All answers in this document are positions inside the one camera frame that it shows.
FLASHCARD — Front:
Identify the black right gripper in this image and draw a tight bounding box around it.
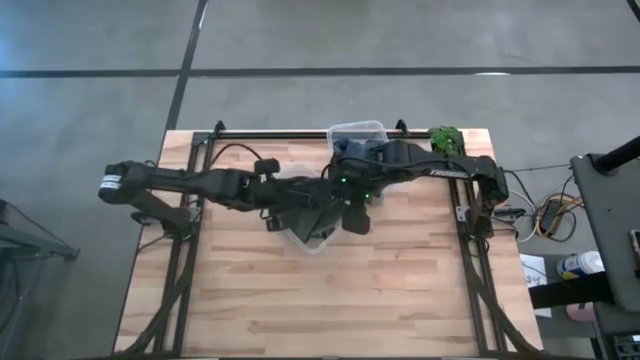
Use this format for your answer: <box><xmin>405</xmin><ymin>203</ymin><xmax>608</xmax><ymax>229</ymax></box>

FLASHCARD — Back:
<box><xmin>332</xmin><ymin>154</ymin><xmax>389</xmax><ymax>235</ymax></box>

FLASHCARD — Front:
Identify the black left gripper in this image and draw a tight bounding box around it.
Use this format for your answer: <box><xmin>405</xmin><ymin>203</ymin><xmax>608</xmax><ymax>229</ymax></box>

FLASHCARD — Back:
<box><xmin>259</xmin><ymin>179</ymin><xmax>331</xmax><ymax>232</ymax></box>

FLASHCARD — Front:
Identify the clear plastic bin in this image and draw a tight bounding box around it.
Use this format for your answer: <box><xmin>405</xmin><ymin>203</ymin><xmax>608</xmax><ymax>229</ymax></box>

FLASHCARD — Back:
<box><xmin>276</xmin><ymin>164</ymin><xmax>351</xmax><ymax>257</ymax></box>
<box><xmin>326</xmin><ymin>118</ymin><xmax>391</xmax><ymax>169</ymax></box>

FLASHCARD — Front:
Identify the green artificial plant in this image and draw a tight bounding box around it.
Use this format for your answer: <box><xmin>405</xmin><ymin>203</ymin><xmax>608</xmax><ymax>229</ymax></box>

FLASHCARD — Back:
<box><xmin>428</xmin><ymin>125</ymin><xmax>465</xmax><ymax>157</ymax></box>

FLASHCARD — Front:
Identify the white paper sheet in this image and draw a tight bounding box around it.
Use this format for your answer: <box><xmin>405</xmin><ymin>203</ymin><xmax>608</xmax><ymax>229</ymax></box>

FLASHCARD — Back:
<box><xmin>518</xmin><ymin>253</ymin><xmax>554</xmax><ymax>320</ymax></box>

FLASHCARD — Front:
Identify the black power adapter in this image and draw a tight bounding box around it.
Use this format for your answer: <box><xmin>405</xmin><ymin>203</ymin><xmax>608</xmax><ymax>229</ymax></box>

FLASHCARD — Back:
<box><xmin>541</xmin><ymin>198</ymin><xmax>567</xmax><ymax>235</ymax></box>

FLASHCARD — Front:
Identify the white spray can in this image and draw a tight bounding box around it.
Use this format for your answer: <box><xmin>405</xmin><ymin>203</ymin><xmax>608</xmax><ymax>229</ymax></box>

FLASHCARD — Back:
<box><xmin>556</xmin><ymin>250</ymin><xmax>606</xmax><ymax>281</ymax></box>

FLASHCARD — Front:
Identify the pink object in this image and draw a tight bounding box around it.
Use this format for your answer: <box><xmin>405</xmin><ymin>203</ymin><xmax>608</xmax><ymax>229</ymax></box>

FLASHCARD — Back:
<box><xmin>565</xmin><ymin>301</ymin><xmax>597</xmax><ymax>324</ymax></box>

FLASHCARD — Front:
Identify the grey desk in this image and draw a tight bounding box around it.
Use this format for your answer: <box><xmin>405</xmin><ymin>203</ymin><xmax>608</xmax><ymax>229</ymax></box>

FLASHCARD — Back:
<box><xmin>569</xmin><ymin>152</ymin><xmax>640</xmax><ymax>314</ymax></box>

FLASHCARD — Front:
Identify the black pole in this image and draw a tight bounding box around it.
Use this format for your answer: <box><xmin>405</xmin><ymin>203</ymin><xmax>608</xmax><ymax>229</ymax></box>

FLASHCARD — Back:
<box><xmin>593</xmin><ymin>135</ymin><xmax>640</xmax><ymax>175</ymax></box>

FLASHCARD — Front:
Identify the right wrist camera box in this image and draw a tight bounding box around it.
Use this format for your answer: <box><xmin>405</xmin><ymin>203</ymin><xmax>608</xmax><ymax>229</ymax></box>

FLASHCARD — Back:
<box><xmin>352</xmin><ymin>182</ymin><xmax>384</xmax><ymax>206</ymax></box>

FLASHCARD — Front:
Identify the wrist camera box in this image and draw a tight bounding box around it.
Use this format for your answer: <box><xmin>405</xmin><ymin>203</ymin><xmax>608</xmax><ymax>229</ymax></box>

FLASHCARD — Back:
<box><xmin>253</xmin><ymin>157</ymin><xmax>281</xmax><ymax>177</ymax></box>
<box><xmin>352</xmin><ymin>182</ymin><xmax>384</xmax><ymax>206</ymax></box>

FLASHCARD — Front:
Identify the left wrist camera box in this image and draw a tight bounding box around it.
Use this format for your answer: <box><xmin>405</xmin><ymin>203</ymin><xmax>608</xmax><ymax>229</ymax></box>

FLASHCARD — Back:
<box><xmin>253</xmin><ymin>157</ymin><xmax>281</xmax><ymax>177</ymax></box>

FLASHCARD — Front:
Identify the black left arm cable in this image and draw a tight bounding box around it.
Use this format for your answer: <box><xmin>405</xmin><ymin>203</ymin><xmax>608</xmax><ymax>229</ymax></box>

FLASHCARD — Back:
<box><xmin>212</xmin><ymin>143</ymin><xmax>264</xmax><ymax>166</ymax></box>

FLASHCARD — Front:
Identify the white cable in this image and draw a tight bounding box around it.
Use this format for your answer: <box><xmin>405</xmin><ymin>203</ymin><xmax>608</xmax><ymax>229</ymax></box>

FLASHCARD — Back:
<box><xmin>514</xmin><ymin>219</ymin><xmax>544</xmax><ymax>245</ymax></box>

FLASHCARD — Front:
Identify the thin black cable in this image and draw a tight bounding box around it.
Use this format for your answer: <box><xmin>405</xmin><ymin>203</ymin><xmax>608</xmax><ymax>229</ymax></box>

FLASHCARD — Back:
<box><xmin>507</xmin><ymin>162</ymin><xmax>572</xmax><ymax>175</ymax></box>

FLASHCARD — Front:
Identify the yellow cable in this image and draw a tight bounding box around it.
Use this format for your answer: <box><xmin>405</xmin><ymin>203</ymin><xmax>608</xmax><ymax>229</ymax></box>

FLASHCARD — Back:
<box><xmin>534</xmin><ymin>194</ymin><xmax>585</xmax><ymax>239</ymax></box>

